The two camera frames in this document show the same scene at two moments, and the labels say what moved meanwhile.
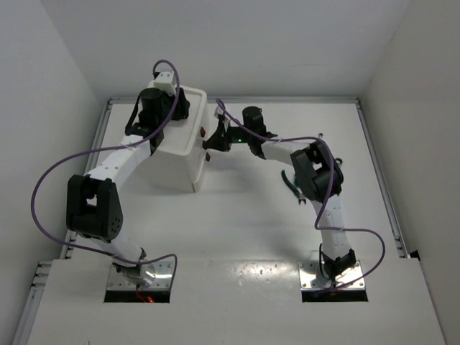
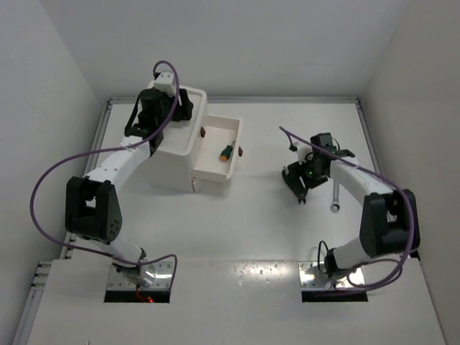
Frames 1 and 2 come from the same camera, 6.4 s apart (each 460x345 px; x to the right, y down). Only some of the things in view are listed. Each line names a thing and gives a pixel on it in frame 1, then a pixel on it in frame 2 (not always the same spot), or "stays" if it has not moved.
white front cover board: [241, 302] stays
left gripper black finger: [182, 108] stays
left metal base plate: [162, 281] stays
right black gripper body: [238, 135] to [312, 175]
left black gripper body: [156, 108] stays
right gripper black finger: [219, 139] to [296, 178]
